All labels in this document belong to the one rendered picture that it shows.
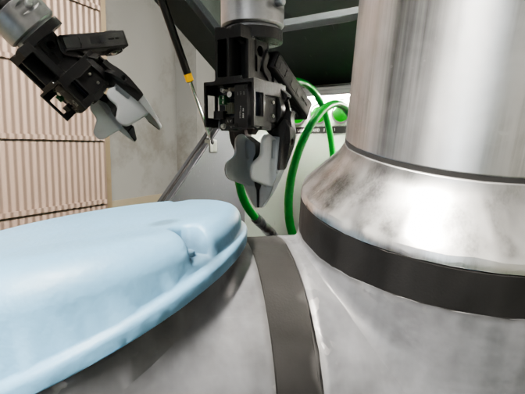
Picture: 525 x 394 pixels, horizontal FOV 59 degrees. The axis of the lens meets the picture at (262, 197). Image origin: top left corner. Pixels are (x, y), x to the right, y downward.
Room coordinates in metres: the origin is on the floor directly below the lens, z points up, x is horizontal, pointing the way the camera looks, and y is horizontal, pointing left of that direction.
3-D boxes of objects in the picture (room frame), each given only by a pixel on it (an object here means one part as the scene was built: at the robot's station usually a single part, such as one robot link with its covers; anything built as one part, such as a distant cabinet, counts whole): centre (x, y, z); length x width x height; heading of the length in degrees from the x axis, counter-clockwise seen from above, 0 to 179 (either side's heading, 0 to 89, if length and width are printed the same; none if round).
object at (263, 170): (0.56, 0.00, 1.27); 0.06 x 0.03 x 0.09; 147
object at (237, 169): (0.58, 0.03, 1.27); 0.06 x 0.03 x 0.09; 147
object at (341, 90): (1.12, -0.20, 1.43); 0.54 x 0.03 x 0.02; 57
